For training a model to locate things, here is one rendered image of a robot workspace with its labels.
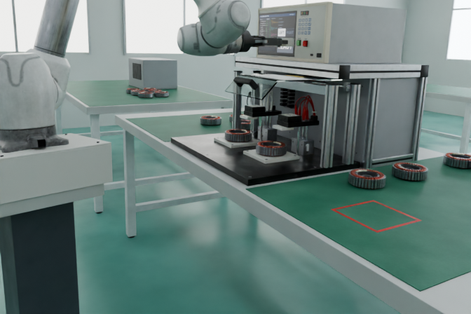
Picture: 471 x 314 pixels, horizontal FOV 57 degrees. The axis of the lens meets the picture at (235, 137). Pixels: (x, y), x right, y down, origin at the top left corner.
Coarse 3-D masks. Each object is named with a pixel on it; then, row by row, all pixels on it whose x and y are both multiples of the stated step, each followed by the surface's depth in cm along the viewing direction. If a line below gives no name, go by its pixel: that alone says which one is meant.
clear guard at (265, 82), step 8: (256, 80) 143; (264, 80) 139; (272, 80) 136; (280, 80) 135; (288, 80) 136; (296, 80) 138; (304, 80) 139; (312, 80) 141; (320, 80) 143; (328, 80) 144; (336, 80) 146; (232, 88) 150; (240, 88) 146; (248, 88) 142; (264, 88) 136; (248, 96) 139; (256, 96) 136; (264, 96) 133
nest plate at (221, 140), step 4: (216, 140) 180; (220, 140) 177; (224, 140) 177; (252, 140) 179; (256, 140) 179; (224, 144) 174; (228, 144) 171; (232, 144) 170; (236, 144) 170; (240, 144) 171; (244, 144) 172; (248, 144) 173; (252, 144) 174
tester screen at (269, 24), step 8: (264, 16) 177; (272, 16) 173; (280, 16) 168; (288, 16) 164; (264, 24) 178; (272, 24) 173; (280, 24) 168; (288, 24) 164; (264, 32) 178; (272, 32) 174
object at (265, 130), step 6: (258, 126) 187; (264, 126) 186; (258, 132) 187; (264, 132) 183; (270, 132) 182; (276, 132) 183; (258, 138) 188; (264, 138) 183; (270, 138) 182; (276, 138) 184
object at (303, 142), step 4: (292, 140) 166; (296, 140) 164; (300, 140) 162; (304, 140) 162; (308, 140) 162; (312, 140) 162; (292, 144) 166; (296, 144) 164; (300, 144) 162; (304, 144) 161; (312, 144) 163; (292, 148) 167; (300, 148) 162; (304, 148) 161; (312, 148) 163; (300, 152) 163; (304, 152) 162; (308, 152) 163; (312, 152) 163
